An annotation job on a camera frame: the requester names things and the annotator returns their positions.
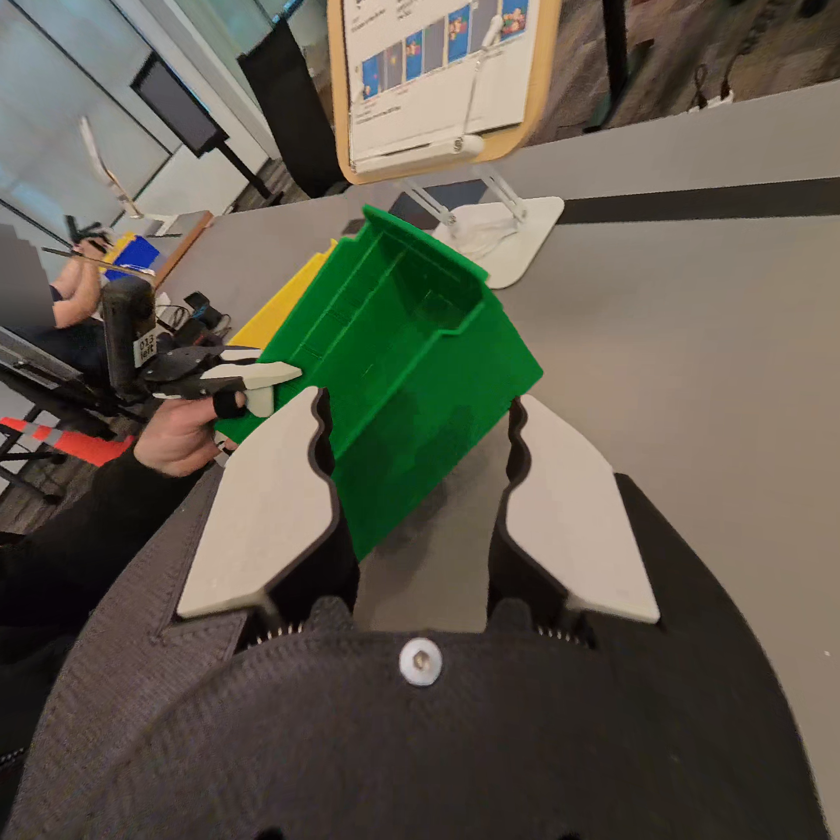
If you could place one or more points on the yellow plastic bin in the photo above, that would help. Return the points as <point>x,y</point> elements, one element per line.
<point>282,308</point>

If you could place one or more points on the white power strip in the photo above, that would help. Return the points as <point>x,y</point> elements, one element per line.
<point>712,100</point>

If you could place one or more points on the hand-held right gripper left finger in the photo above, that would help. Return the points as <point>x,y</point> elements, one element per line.
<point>262,512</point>

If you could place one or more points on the orange red bar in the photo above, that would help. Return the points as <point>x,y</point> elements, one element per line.
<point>72,441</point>

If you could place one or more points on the blue plastic bin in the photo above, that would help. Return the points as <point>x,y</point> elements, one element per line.
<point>134,254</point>

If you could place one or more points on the black monitor on stand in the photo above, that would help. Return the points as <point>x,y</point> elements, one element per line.
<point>174,105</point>

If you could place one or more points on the black office chair back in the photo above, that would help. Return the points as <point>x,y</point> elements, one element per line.
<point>292,111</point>

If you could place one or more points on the person's left hand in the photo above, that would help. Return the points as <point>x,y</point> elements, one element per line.
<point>177,439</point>

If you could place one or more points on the printed paper sheet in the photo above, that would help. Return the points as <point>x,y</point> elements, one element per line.
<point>420,111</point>

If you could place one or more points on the wooden document holder board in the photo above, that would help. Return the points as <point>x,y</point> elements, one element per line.
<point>541,79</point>

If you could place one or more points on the green plastic bin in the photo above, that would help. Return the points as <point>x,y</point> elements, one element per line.
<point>420,367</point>

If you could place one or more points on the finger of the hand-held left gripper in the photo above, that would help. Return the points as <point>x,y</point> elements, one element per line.
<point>241,356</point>
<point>262,374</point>

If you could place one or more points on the black pole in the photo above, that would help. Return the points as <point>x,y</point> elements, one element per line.
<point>620,59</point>

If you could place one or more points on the person's left forearm black sleeve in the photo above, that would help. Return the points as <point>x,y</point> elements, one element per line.
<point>72,544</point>

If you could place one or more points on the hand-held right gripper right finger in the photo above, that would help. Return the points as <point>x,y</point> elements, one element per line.
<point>571,518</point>

